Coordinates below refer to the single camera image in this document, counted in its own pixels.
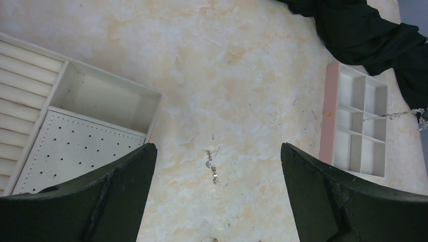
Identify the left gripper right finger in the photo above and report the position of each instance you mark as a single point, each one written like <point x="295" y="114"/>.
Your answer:
<point x="329" y="204"/>

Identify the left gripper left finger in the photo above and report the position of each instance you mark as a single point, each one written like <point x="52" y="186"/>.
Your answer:
<point x="106" y="204"/>

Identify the small silver earring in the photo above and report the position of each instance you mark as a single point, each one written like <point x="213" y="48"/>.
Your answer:
<point x="210" y="157"/>

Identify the pink jewelry box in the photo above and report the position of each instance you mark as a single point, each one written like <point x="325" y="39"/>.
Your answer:
<point x="61" y="118"/>

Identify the beige divided tray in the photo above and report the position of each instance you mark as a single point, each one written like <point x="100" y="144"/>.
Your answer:
<point x="354" y="137"/>

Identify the black cloth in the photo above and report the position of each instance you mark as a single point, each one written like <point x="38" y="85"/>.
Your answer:
<point x="356" y="34"/>

